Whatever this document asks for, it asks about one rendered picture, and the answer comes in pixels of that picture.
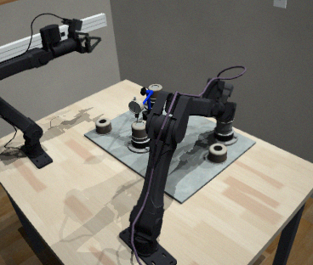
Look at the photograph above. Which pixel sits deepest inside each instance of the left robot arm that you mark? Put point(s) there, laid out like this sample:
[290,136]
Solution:
[35,57]

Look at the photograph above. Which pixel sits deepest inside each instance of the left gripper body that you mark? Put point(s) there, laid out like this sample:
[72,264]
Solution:
[74,42]

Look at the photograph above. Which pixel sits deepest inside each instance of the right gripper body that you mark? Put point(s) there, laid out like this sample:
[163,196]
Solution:
[227,112]

